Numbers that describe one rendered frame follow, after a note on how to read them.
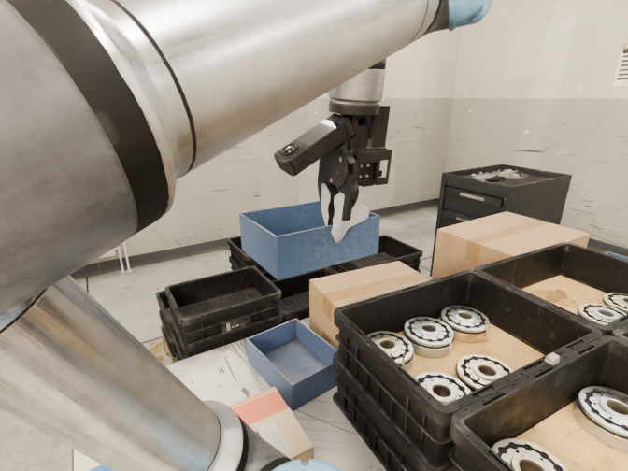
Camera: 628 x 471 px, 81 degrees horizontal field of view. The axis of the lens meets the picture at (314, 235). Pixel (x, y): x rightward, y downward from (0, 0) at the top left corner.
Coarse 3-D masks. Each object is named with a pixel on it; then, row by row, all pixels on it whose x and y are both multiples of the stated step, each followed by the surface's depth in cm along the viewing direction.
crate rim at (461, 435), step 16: (608, 336) 65; (576, 352) 61; (592, 352) 62; (544, 368) 57; (560, 368) 58; (512, 384) 54; (528, 384) 54; (480, 400) 51; (496, 400) 51; (464, 416) 49; (464, 432) 46; (464, 448) 46; (480, 448) 44; (480, 464) 44; (496, 464) 42
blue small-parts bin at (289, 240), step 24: (240, 216) 65; (264, 216) 68; (288, 216) 71; (312, 216) 74; (264, 240) 57; (288, 240) 55; (312, 240) 57; (360, 240) 62; (264, 264) 59; (288, 264) 56; (312, 264) 59
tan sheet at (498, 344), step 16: (496, 336) 81; (512, 336) 81; (464, 352) 76; (480, 352) 76; (496, 352) 76; (512, 352) 76; (528, 352) 76; (416, 368) 72; (432, 368) 72; (448, 368) 72; (512, 368) 72
